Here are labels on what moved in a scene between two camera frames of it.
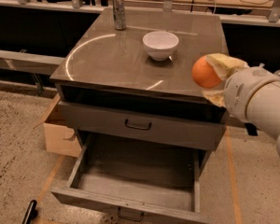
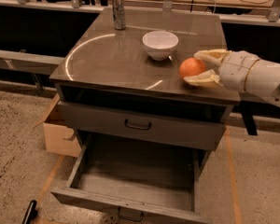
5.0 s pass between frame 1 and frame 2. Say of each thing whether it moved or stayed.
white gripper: moved
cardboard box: stayed
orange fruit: moved
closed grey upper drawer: stayed
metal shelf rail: stayed
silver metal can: stayed
